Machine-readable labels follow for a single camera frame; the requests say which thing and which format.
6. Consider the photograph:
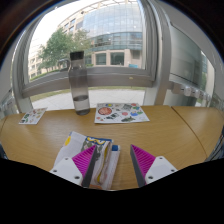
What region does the dark window handle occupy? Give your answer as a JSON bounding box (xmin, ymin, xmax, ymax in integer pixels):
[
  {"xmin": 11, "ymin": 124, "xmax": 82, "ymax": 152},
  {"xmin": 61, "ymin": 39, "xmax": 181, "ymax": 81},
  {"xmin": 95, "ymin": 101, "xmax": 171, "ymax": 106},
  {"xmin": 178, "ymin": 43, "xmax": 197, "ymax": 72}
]
[{"xmin": 57, "ymin": 58, "xmax": 72, "ymax": 72}]

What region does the glass office building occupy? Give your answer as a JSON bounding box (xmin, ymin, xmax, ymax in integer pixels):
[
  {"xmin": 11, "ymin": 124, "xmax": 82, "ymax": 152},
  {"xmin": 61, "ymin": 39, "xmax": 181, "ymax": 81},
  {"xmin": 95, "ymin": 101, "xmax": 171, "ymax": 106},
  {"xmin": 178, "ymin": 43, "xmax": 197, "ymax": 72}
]
[{"xmin": 28, "ymin": 0, "xmax": 148, "ymax": 79}]

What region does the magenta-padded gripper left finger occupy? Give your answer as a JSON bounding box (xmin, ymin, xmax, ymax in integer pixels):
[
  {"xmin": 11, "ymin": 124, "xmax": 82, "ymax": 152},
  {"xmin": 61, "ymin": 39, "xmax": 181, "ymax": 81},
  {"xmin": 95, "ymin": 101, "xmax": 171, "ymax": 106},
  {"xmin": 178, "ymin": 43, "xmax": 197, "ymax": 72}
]
[{"xmin": 49, "ymin": 144, "xmax": 100, "ymax": 189}]

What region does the white window frame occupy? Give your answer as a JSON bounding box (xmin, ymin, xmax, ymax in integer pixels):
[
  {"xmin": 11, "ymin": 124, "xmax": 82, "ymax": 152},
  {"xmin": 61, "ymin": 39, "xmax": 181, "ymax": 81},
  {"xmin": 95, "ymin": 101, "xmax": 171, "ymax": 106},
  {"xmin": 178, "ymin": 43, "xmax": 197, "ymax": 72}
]
[{"xmin": 11, "ymin": 0, "xmax": 174, "ymax": 114}]

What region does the colourful sticker sheet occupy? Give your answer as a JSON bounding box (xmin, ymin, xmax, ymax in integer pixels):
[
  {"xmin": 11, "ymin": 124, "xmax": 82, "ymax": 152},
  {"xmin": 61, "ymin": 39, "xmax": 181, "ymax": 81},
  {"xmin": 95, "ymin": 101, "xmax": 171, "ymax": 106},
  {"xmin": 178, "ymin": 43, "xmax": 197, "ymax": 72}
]
[
  {"xmin": 94, "ymin": 102, "xmax": 151, "ymax": 125},
  {"xmin": 18, "ymin": 107, "xmax": 48, "ymax": 126}
]

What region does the green tree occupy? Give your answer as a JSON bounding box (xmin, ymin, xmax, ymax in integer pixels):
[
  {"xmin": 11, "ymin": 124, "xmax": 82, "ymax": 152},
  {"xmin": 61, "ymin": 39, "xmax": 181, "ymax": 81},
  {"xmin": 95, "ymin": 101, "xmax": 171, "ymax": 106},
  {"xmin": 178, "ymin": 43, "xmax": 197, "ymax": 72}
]
[{"xmin": 38, "ymin": 28, "xmax": 93, "ymax": 69}]

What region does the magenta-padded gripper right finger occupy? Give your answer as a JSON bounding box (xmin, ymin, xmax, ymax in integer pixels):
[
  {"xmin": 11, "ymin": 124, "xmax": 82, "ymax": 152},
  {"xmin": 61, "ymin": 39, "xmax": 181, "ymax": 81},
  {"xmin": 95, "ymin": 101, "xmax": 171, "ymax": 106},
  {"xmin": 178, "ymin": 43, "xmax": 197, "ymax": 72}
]
[{"xmin": 129, "ymin": 143, "xmax": 179, "ymax": 188}]

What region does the grey transparent water bottle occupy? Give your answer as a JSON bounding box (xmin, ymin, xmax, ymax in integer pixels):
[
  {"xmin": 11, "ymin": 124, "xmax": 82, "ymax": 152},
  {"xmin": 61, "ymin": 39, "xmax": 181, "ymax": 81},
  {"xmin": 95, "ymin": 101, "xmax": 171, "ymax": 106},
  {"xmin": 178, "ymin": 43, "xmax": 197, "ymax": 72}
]
[{"xmin": 67, "ymin": 50, "xmax": 91, "ymax": 117}]

